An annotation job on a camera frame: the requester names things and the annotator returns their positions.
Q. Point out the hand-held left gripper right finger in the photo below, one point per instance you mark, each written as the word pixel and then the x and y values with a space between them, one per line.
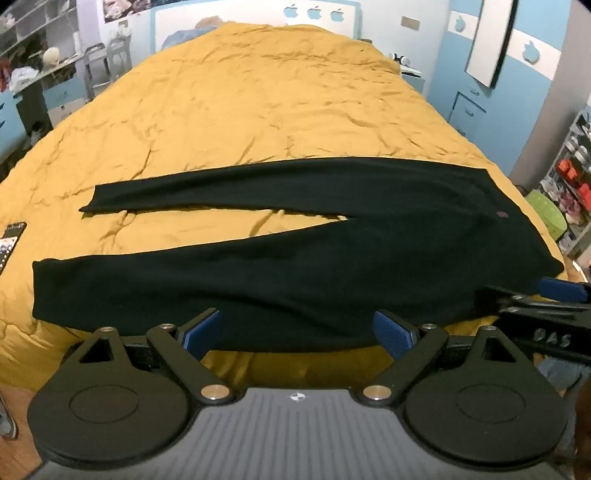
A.
pixel 392 334

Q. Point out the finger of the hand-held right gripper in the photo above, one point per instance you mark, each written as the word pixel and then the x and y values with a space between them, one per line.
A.
pixel 563 290
pixel 508 299

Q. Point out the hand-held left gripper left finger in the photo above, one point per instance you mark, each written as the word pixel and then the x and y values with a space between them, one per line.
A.
pixel 202 333

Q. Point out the black pants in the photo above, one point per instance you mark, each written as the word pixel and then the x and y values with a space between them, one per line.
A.
pixel 323 258

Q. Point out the person's leg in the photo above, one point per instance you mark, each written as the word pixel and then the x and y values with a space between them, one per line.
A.
pixel 558 374

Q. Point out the grey storage shelf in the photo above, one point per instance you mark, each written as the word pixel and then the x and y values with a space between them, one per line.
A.
pixel 575 184

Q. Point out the blue and white wardrobe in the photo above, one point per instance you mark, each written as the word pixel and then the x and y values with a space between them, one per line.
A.
pixel 535 106

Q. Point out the grey shoe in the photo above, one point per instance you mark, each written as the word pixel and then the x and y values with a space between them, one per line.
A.
pixel 7 420

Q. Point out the yellow bedspread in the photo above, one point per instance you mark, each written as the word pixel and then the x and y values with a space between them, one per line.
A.
pixel 258 101

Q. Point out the blue nightstand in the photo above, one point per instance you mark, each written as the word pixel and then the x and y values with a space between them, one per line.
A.
pixel 413 78

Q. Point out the white wardrobe panel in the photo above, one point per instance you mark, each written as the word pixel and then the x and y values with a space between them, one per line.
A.
pixel 491 39

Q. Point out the grey chair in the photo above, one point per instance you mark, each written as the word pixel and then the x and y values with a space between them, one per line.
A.
pixel 117 55
pixel 96 69

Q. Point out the cluttered desk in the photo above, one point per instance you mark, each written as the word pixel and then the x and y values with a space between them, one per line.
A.
pixel 51 76

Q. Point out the blue pillow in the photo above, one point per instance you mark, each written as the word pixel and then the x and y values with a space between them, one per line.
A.
pixel 184 34

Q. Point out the white and blue headboard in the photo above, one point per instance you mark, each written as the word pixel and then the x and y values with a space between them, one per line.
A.
pixel 258 14

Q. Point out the wall switch plate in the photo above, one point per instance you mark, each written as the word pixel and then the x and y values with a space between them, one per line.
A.
pixel 410 23

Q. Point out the wall poster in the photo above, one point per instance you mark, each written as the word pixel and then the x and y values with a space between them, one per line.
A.
pixel 127 9

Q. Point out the white wall shelf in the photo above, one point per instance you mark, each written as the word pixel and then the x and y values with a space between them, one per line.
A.
pixel 37 21

